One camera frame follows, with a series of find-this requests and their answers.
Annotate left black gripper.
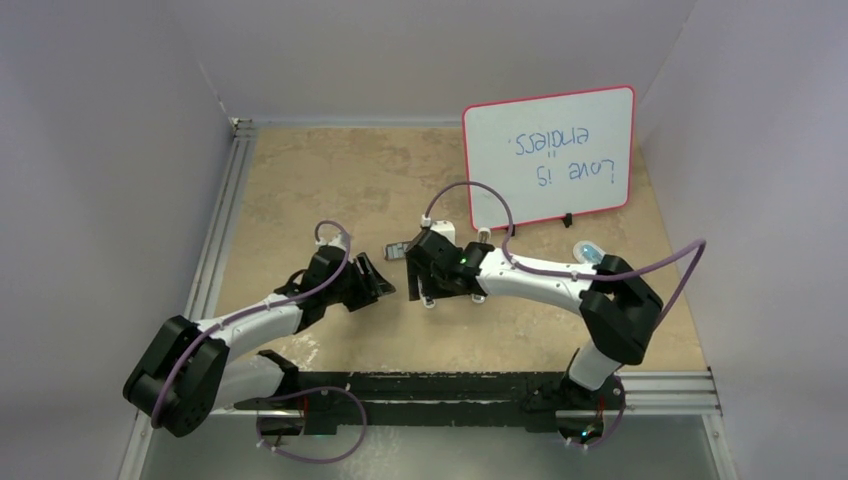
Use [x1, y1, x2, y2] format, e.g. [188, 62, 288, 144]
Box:
[323, 253, 392, 311]

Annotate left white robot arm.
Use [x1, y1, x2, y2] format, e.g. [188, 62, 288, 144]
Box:
[122, 245, 396, 437]

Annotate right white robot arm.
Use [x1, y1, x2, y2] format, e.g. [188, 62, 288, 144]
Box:
[405, 228, 664, 407]

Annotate blue patterned oval case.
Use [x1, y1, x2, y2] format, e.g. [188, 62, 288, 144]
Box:
[572, 240, 606, 265]

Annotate red-framed whiteboard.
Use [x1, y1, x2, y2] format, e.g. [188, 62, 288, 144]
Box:
[462, 85, 636, 229]

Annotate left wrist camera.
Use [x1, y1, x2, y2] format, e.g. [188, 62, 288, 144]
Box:
[317, 233, 351, 259]

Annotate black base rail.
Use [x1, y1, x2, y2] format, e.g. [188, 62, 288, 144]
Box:
[235, 370, 627, 439]

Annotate aluminium frame rail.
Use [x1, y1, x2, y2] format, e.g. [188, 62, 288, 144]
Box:
[184, 119, 259, 320]

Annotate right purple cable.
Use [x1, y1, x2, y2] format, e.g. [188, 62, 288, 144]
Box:
[420, 182, 708, 452]

